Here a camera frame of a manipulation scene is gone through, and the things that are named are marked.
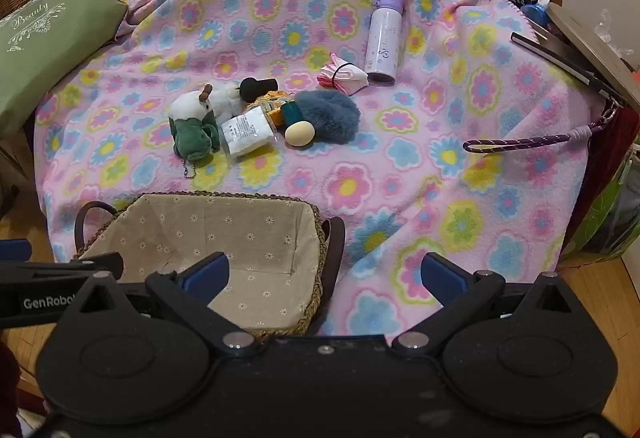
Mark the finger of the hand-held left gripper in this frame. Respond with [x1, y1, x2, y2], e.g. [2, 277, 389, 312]
[0, 241, 32, 263]
[0, 252, 124, 290]

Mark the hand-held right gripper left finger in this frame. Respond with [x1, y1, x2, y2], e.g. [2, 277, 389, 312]
[57, 252, 258, 359]

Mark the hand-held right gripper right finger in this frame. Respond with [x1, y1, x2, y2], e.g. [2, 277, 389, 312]
[391, 252, 598, 359]

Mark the woven basket with fabric liner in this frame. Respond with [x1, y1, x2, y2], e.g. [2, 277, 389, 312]
[74, 191, 346, 338]

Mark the green and white plush keychain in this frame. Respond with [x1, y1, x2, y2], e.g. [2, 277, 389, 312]
[167, 85, 222, 180]

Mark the white cotton pad packet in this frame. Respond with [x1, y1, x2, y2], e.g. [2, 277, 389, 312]
[220, 111, 278, 158]

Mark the beige egg-shaped sponge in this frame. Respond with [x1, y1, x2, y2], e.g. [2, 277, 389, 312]
[284, 119, 316, 148]

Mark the white fluffy plush toy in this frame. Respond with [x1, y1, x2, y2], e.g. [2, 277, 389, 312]
[212, 82, 244, 119]

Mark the yellow noodle bowl toy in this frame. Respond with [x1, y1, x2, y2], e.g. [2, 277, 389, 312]
[247, 90, 293, 126]

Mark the black mini microphone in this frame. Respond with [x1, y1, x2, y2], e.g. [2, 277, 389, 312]
[239, 77, 279, 103]

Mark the blue fluffy scrunchie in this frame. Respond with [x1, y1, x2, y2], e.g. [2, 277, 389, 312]
[287, 90, 362, 141]

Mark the pink striped cloth bundle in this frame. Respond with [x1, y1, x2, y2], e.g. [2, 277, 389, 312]
[317, 51, 370, 95]

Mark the pink floral fleece blanket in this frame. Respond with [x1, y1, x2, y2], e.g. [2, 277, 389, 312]
[32, 0, 598, 339]

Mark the green patterned bag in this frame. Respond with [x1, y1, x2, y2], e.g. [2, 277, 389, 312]
[560, 143, 640, 264]

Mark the green embroidered pillow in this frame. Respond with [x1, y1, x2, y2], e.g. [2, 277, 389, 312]
[0, 0, 130, 139]

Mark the dark red cloth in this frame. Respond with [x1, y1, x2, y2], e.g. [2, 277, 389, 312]
[562, 106, 640, 259]

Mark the purple and white bottle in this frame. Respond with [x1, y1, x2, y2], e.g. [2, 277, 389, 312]
[364, 0, 404, 85]

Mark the black notebook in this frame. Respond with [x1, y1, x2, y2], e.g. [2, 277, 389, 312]
[511, 32, 626, 106]

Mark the dark flat laptop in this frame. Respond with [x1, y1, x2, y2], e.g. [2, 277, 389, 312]
[545, 2, 640, 111]

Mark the blue round object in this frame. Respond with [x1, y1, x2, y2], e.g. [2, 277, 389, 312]
[520, 4, 551, 26]

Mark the clear plastic wrap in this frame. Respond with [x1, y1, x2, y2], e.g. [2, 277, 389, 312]
[590, 11, 636, 64]

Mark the purple rope loop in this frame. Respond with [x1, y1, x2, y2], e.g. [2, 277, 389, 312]
[462, 125, 601, 155]

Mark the silver metal chain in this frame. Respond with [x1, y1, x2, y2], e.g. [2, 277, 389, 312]
[595, 99, 620, 125]

